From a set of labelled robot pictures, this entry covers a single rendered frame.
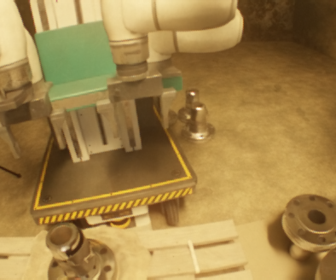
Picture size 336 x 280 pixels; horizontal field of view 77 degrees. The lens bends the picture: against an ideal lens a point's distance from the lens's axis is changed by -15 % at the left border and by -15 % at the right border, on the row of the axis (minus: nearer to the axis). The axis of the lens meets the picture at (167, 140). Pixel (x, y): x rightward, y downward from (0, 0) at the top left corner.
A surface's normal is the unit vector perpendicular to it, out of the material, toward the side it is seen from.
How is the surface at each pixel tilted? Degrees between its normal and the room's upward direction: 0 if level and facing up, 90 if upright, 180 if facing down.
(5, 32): 91
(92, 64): 90
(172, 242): 0
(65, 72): 90
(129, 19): 95
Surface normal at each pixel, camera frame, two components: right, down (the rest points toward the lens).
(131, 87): 0.25, 0.50
